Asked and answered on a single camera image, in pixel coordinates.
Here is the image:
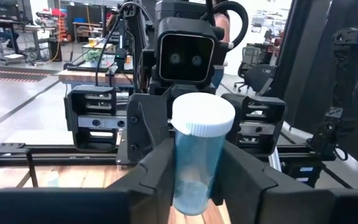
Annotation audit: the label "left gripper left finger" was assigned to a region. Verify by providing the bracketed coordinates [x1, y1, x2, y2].
[0, 138, 177, 224]

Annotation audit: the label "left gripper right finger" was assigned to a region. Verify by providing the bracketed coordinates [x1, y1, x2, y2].
[211, 140, 358, 224]

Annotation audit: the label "black office chair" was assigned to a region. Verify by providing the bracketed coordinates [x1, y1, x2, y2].
[234, 63, 276, 96]

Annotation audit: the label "blue medicine bottle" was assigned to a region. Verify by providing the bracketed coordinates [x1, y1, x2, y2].
[170, 92, 236, 217]

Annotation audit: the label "grey mesh office chair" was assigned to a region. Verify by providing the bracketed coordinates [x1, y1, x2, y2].
[240, 45, 260, 65]

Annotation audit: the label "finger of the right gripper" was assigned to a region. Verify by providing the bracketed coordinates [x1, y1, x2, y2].
[222, 95, 244, 144]
[126, 94, 173, 164]

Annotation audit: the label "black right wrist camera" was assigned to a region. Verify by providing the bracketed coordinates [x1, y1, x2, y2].
[155, 16, 219, 85]

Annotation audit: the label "background work desk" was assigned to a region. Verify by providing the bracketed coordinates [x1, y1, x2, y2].
[0, 17, 58, 65]

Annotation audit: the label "black box white labels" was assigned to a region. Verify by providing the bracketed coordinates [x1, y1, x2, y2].
[280, 160, 324, 189]

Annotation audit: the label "wooden background table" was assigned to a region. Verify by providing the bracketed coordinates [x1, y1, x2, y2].
[57, 68, 135, 87]

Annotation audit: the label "person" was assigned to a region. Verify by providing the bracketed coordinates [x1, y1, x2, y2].
[211, 0, 232, 90]

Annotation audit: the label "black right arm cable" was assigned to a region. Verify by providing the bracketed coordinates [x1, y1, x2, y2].
[211, 0, 250, 49]

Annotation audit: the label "black curtain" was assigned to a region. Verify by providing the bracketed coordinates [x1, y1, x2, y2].
[275, 0, 358, 162]

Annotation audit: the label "small green plant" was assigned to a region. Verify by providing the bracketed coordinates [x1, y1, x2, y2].
[84, 49, 104, 65]

